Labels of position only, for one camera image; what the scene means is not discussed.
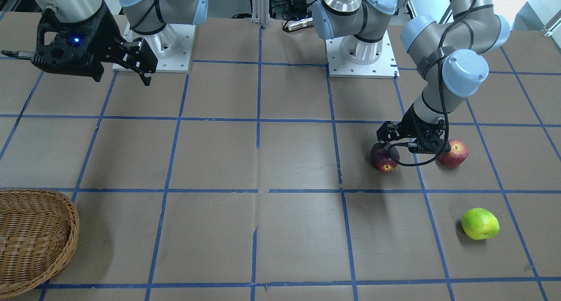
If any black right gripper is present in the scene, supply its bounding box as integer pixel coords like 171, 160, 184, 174
32, 1, 158, 87

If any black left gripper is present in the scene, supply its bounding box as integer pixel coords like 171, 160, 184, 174
376, 106, 451, 163

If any dark red apple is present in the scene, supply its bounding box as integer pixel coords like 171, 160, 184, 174
370, 142, 400, 173

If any red yellow apple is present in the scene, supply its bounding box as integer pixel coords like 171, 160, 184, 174
437, 139, 469, 168

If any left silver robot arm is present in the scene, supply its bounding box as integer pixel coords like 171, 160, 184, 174
311, 0, 511, 167

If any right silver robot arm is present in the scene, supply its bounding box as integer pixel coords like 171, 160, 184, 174
3, 0, 208, 86

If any woven wicker basket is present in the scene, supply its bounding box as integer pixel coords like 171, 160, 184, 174
0, 189, 80, 300

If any green apple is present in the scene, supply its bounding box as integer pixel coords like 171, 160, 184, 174
460, 208, 500, 241

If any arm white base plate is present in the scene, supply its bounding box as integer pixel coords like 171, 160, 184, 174
325, 31, 399, 79
143, 24, 198, 74

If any aluminium frame post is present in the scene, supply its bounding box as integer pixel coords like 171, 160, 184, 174
251, 0, 270, 28

